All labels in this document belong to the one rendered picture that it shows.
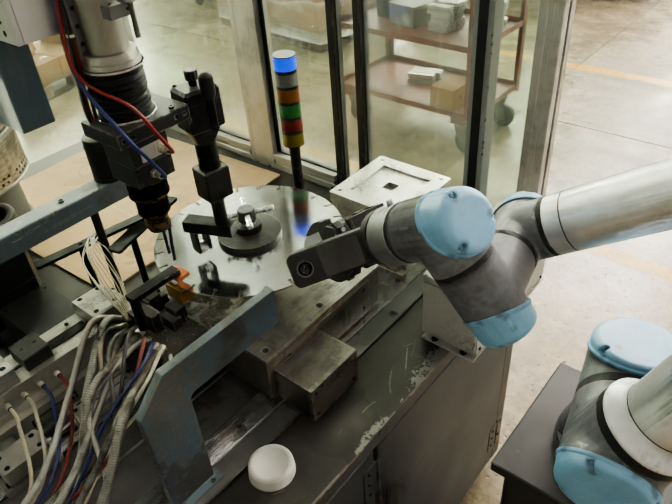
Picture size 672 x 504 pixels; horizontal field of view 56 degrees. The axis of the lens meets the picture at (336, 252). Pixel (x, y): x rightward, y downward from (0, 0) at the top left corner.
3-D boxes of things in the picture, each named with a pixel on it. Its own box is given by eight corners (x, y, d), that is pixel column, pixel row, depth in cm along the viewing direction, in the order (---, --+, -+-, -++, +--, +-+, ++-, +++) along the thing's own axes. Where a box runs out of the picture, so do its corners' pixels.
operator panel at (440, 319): (494, 260, 132) (501, 199, 123) (544, 279, 126) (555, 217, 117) (420, 337, 115) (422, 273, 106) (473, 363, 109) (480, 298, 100)
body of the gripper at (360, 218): (380, 255, 91) (430, 248, 80) (332, 280, 87) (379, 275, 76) (360, 207, 90) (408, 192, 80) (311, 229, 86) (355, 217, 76)
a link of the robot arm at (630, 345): (671, 388, 90) (698, 319, 82) (660, 462, 81) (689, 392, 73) (583, 362, 95) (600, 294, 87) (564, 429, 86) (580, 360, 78)
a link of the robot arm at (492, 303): (556, 286, 75) (508, 212, 72) (532, 348, 67) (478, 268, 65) (500, 301, 80) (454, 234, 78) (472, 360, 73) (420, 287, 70)
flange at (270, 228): (270, 256, 104) (268, 244, 103) (208, 250, 106) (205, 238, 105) (289, 219, 113) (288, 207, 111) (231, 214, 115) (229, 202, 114)
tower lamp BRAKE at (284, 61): (284, 63, 125) (283, 48, 123) (301, 67, 122) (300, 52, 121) (269, 70, 122) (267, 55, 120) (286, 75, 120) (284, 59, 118)
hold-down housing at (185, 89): (222, 184, 100) (198, 59, 88) (240, 195, 97) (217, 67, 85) (192, 198, 97) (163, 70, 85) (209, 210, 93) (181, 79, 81)
